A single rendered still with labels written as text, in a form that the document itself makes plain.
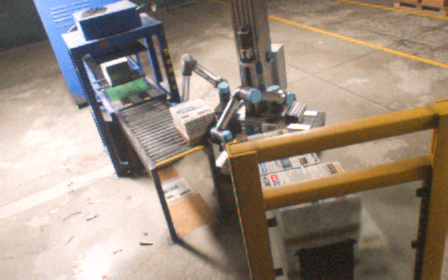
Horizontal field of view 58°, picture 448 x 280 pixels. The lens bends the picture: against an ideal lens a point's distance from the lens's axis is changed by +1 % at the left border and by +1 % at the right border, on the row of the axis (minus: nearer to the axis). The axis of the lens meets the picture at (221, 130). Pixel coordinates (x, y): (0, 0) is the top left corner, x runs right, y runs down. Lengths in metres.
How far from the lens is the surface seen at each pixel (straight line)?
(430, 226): 1.68
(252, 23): 3.53
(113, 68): 5.02
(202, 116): 3.29
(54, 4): 6.40
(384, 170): 1.47
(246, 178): 1.27
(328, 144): 1.30
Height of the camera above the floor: 2.53
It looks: 30 degrees down
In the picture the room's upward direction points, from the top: 11 degrees counter-clockwise
